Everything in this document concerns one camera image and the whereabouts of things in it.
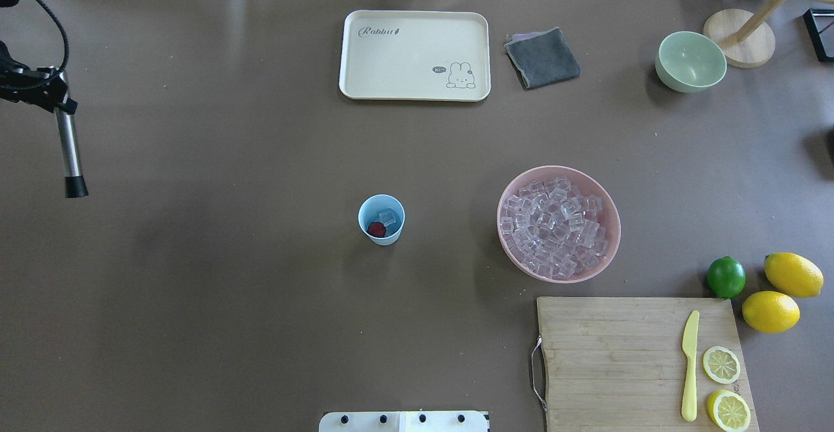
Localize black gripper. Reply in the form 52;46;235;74
1;42;78;115

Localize steel muddler black tip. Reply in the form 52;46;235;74
53;70;89;199

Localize red strawberry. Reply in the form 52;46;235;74
366;221;387;238

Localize ice cube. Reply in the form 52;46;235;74
378;209;398;227

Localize light blue plastic cup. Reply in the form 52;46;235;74
358;194;405;247

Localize clear ice cubes pile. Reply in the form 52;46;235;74
500;177;611;280

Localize wooden cup stand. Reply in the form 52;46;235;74
703;0;833;68

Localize cream rabbit tray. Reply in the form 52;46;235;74
339;10;491;102

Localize grey folded cloth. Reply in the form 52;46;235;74
504;26;581;89

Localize pink bowl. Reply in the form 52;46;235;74
496;165;622;284

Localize wooden cutting board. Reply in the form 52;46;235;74
536;296;743;431

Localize light green bowl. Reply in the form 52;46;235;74
655;31;727;93

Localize green lime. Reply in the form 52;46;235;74
706;255;747;299

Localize yellow plastic knife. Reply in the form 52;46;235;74
680;310;700;422

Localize yellow lemon left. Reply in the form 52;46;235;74
741;291;801;334

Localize yellow lemon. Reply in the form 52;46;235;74
764;253;824;298
741;291;801;334

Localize yellow lemon right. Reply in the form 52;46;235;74
764;253;824;298

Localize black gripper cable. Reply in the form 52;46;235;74
0;0;70;74

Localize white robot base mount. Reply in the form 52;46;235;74
318;409;491;431

